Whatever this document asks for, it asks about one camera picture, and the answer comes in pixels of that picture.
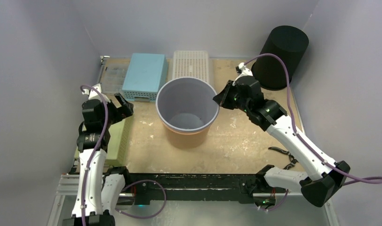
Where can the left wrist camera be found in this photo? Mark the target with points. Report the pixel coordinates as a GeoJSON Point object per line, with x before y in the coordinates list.
{"type": "Point", "coordinates": [94, 92]}

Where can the blue perforated plastic basket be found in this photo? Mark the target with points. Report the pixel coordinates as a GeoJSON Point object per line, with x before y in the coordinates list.
{"type": "Point", "coordinates": [145, 76]}

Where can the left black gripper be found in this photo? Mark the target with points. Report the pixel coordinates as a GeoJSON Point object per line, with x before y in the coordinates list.
{"type": "Point", "coordinates": [124, 111]}

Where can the green perforated plastic basket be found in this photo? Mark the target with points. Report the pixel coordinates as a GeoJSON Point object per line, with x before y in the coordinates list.
{"type": "Point", "coordinates": [118, 144]}

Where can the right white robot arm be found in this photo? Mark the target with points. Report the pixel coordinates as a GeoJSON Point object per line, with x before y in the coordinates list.
{"type": "Point", "coordinates": [322, 176]}

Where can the grey plastic bucket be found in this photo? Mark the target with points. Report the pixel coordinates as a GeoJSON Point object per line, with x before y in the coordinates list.
{"type": "Point", "coordinates": [186, 105]}

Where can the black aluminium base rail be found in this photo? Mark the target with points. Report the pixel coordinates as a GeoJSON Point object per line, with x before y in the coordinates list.
{"type": "Point", "coordinates": [242, 188]}

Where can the clear plastic screw organizer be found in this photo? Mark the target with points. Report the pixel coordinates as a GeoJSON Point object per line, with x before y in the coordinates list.
{"type": "Point", "coordinates": [113, 78]}

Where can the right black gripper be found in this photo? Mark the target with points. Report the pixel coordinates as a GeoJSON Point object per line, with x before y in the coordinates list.
{"type": "Point", "coordinates": [229, 96]}

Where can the white perforated plastic basket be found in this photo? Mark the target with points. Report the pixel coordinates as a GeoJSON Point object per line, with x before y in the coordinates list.
{"type": "Point", "coordinates": [196, 64]}

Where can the orange bucket black rim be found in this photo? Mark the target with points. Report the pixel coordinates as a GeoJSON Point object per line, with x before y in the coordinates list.
{"type": "Point", "coordinates": [185, 140]}

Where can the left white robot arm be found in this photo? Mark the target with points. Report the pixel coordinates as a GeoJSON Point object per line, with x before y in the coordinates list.
{"type": "Point", "coordinates": [98, 193]}

